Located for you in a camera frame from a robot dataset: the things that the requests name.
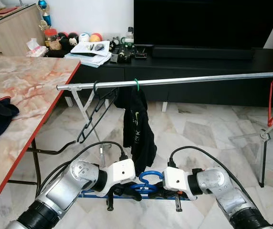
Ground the marble table with red edge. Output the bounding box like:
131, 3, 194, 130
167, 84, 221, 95
0, 53, 81, 215

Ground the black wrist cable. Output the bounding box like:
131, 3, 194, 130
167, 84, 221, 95
168, 146, 249, 198
35, 140, 127, 197

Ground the light wooden cabinet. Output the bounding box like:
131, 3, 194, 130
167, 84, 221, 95
0, 4, 46, 57

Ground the black shirt with green logo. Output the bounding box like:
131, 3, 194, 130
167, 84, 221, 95
114, 86, 158, 176

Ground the black tape dispenser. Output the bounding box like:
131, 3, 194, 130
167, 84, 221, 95
116, 50, 131, 63

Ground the black desk tray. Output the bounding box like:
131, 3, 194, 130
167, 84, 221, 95
133, 44, 149, 59

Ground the blue and gold trophy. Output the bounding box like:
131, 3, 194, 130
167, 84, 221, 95
37, 0, 52, 27

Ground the clear bottle with green label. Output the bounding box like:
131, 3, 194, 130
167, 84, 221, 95
125, 26, 135, 46

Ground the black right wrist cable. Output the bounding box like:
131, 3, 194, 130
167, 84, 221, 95
168, 146, 249, 198

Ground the black flat television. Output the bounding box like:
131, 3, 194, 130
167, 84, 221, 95
133, 0, 273, 50

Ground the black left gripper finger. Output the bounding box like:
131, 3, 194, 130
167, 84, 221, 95
125, 184, 143, 201

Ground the black mouse plush toy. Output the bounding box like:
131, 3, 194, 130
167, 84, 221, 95
58, 31, 80, 48

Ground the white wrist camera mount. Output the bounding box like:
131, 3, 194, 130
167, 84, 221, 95
163, 167, 194, 196
98, 158, 136, 196

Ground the black television console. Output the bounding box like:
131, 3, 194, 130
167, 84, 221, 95
46, 45, 273, 109

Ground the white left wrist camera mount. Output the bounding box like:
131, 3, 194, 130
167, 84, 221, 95
98, 158, 136, 196

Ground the blue plastic hanger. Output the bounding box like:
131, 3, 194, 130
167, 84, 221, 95
78, 170, 190, 201

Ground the black wire hanger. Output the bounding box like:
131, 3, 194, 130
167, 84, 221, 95
76, 80, 119, 145

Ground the glass jar with red lid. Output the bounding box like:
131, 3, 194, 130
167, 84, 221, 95
44, 28, 62, 51

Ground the silver metal clothes rack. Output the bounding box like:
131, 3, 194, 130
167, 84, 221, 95
56, 72, 273, 188

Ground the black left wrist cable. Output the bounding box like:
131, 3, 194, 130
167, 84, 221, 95
35, 140, 127, 197

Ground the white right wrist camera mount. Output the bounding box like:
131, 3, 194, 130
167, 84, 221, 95
163, 167, 194, 196

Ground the stack of white papers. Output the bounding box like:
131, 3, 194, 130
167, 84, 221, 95
64, 40, 112, 67

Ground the black soundbar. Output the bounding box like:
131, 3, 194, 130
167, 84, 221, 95
152, 45, 255, 60

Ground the pink tissue box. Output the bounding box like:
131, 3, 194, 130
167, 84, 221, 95
26, 38, 49, 58

